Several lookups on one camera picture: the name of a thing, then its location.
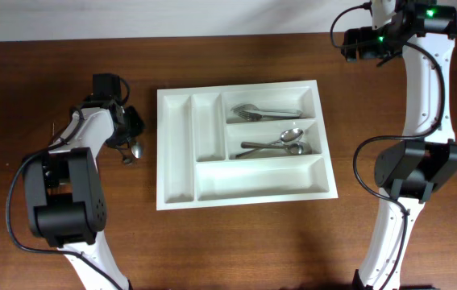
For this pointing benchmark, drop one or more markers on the white plastic cutlery tray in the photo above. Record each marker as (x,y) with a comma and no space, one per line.
(198,137)

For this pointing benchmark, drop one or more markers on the steel fork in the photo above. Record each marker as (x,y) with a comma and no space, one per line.
(251,107)
(255,117)

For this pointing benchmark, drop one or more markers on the small steel teaspoon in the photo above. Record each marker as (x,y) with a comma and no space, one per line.
(136,149)

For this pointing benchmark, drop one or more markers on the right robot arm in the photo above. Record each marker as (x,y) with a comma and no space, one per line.
(424,157)

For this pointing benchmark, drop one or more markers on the large steel spoon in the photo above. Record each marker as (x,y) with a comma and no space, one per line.
(286,138)
(292,149)

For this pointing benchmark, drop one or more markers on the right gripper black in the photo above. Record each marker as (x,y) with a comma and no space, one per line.
(351,44)

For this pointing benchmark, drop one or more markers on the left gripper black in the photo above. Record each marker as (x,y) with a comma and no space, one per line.
(132,126)

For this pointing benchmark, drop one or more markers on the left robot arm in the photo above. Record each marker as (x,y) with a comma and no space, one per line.
(66,205)

